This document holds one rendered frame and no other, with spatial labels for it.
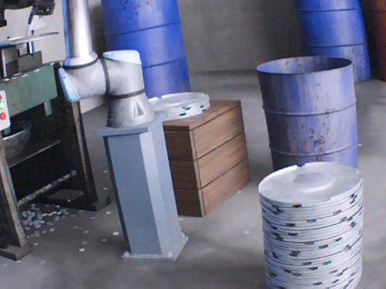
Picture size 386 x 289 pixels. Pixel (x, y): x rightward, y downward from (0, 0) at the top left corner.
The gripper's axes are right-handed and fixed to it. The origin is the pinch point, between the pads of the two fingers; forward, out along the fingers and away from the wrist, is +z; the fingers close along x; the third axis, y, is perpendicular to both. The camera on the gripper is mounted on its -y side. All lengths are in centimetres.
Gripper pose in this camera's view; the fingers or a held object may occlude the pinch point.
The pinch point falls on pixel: (29, 32)
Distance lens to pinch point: 231.4
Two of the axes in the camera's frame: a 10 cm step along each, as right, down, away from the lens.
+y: 9.7, 2.6, 0.2
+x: 0.5, -2.8, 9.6
